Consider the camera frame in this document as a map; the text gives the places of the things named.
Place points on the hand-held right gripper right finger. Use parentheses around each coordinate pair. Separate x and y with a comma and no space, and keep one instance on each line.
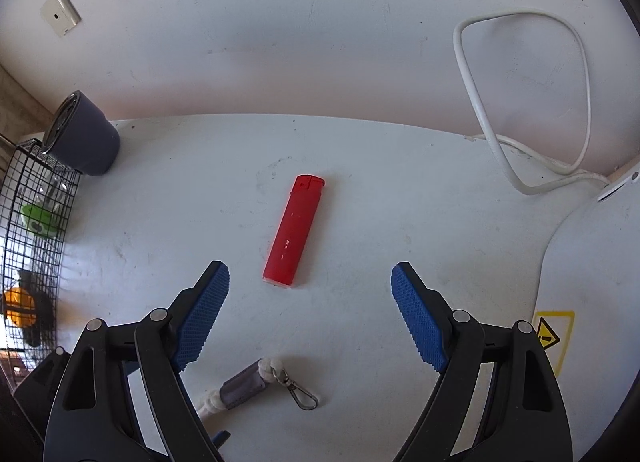
(420,317)

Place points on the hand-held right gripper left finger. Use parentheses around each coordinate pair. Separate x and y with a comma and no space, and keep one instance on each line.
(205,312)

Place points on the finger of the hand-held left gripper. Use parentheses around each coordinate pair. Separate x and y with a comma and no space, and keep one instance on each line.
(221,439)
(35,382)

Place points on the orange and black lantern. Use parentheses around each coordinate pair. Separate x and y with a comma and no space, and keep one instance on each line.
(17,304)

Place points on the red lighter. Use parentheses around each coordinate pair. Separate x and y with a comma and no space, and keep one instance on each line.
(295,232)

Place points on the green plug-in night light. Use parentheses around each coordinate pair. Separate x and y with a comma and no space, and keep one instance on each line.
(37,219)

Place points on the white plastic appliance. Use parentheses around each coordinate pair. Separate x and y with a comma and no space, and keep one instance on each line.
(590,267)

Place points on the dark blue lidded tumbler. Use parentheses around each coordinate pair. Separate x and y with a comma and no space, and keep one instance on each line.
(85,142)

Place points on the beige patterned curtain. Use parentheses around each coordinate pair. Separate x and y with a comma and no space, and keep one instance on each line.
(15,107)

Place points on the white wall antenna plate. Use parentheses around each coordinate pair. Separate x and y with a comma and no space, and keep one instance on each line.
(61,12)

